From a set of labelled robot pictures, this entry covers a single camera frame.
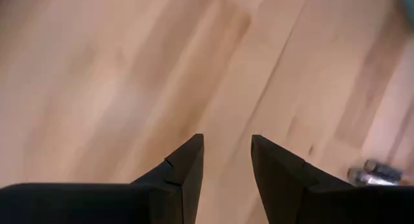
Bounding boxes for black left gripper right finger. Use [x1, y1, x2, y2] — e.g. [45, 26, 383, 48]
[251, 135, 414, 224]

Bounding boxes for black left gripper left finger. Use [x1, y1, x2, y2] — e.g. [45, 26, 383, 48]
[0, 133, 204, 224]

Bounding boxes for silver black AA battery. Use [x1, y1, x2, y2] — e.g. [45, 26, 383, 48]
[347, 167, 400, 187]

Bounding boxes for copper black Duracell battery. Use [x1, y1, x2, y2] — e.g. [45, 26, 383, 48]
[363, 158, 404, 183]

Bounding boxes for teal shallow plastic tray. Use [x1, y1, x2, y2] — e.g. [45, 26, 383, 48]
[395, 0, 414, 26]

